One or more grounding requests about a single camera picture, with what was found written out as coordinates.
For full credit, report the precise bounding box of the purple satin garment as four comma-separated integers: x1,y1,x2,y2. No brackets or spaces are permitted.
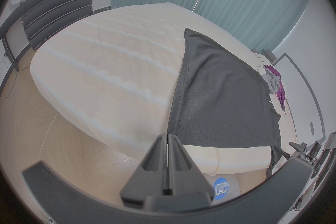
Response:
264,64,287,113

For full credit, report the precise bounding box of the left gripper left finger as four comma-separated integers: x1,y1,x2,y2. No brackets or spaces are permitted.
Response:
120,133,168,208

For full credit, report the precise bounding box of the black T-shirt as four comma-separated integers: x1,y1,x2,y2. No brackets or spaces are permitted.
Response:
167,28,290,167

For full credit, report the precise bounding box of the grey bedside table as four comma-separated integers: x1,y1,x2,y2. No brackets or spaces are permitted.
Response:
252,48,276,61

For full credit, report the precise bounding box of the bed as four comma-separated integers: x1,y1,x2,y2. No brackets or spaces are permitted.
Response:
30,2,327,176

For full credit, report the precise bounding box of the black dressing table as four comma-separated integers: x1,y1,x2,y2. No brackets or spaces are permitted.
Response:
0,0,57,72

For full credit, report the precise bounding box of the grey garment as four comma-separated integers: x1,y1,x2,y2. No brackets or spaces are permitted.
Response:
258,67,280,93

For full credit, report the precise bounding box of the black cable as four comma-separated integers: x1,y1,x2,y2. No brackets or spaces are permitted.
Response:
3,52,30,99

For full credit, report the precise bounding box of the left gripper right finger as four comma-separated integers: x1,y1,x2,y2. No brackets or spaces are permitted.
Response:
169,134,216,201

